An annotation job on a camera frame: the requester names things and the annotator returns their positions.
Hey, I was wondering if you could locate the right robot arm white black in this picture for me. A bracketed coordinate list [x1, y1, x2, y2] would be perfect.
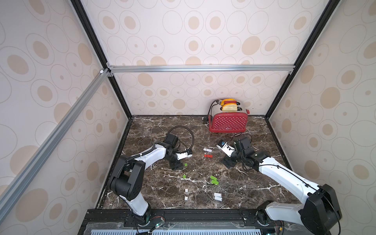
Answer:
[217, 137, 342, 235]

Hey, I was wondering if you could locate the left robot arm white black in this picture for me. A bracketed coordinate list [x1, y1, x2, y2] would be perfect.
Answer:
[107, 134, 193, 221]

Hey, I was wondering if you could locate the red toaster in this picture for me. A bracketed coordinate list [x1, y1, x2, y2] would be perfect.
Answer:
[208, 104, 250, 133]

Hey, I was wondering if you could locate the yellow toast front slice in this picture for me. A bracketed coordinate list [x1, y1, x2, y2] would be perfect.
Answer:
[221, 102, 238, 112]

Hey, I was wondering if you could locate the yellow toast slice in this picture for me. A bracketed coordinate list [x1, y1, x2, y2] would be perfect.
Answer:
[221, 102, 238, 112]
[221, 99, 237, 106]

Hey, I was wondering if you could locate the yellow toast back slice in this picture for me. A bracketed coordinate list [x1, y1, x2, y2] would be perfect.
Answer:
[221, 99, 237, 106]

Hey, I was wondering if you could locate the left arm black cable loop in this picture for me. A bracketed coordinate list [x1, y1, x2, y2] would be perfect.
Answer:
[166, 125, 195, 155]

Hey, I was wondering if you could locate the black toaster power cable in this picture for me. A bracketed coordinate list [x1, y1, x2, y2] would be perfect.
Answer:
[202, 100, 220, 124]

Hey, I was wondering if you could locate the horizontal aluminium rail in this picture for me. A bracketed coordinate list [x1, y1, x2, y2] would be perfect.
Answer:
[102, 64, 295, 73]

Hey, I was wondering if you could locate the left diagonal aluminium rail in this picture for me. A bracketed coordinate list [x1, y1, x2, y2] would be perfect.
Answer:
[1, 68, 110, 223]

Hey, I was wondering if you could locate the right black frame post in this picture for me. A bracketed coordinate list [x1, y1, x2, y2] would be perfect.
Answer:
[265, 0, 340, 121]

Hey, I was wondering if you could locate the black frame post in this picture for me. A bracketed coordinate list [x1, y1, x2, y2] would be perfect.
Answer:
[70, 0, 132, 119]
[265, 0, 340, 121]

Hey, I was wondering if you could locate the left black frame post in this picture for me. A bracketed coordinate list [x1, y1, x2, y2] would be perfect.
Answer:
[70, 0, 132, 119]

